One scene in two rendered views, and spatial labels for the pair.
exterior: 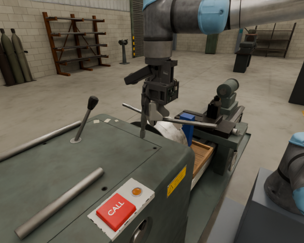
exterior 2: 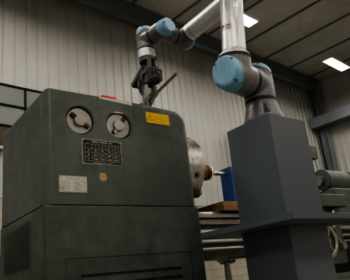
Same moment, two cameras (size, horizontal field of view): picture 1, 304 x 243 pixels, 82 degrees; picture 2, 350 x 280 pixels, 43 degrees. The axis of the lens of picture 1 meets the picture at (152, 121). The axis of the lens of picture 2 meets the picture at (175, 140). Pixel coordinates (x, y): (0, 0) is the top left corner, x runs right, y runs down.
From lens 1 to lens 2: 1.61 m
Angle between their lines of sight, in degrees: 48
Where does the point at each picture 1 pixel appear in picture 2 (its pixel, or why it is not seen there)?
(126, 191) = not seen: hidden behind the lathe
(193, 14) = (154, 28)
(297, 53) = not seen: outside the picture
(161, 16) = (143, 36)
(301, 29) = not seen: outside the picture
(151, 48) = (140, 51)
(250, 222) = (234, 156)
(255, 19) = (195, 27)
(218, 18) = (163, 24)
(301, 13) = (210, 16)
